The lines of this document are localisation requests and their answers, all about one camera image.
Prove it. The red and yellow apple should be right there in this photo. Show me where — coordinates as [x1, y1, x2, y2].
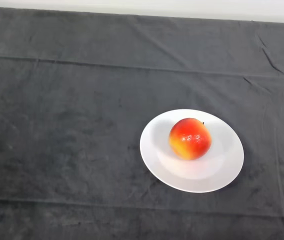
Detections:
[168, 117, 213, 161]

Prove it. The white round plate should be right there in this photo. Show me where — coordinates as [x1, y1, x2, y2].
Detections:
[139, 108, 245, 194]

